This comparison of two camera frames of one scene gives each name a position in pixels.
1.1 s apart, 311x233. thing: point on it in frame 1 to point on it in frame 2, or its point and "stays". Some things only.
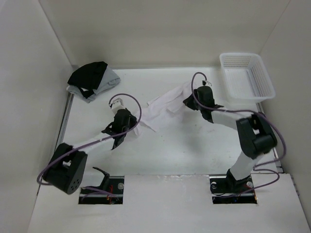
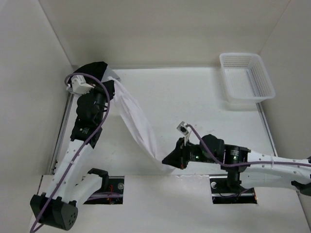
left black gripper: x=133 y=121 to x=110 y=85
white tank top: x=161 y=107 to x=137 y=124
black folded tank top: x=88 y=76 stays
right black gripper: x=188 y=102 to x=176 y=158
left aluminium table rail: x=65 y=116 stays
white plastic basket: x=247 y=79 stays
